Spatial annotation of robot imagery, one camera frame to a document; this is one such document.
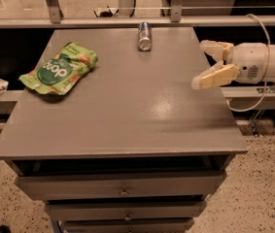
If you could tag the metal guard rail frame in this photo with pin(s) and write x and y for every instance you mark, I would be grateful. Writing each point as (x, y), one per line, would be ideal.
(128, 13)

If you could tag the green snack pouch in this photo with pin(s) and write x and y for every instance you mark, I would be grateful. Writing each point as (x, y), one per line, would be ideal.
(60, 73)

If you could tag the silver blue drink can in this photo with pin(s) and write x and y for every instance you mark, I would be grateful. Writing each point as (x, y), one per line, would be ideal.
(144, 36)

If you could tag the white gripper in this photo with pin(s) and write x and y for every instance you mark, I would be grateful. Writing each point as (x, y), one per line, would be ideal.
(250, 62)

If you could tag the grey drawer cabinet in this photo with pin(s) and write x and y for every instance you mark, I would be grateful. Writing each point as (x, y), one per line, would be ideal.
(132, 148)

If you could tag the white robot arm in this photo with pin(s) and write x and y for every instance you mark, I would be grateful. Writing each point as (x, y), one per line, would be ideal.
(270, 68)

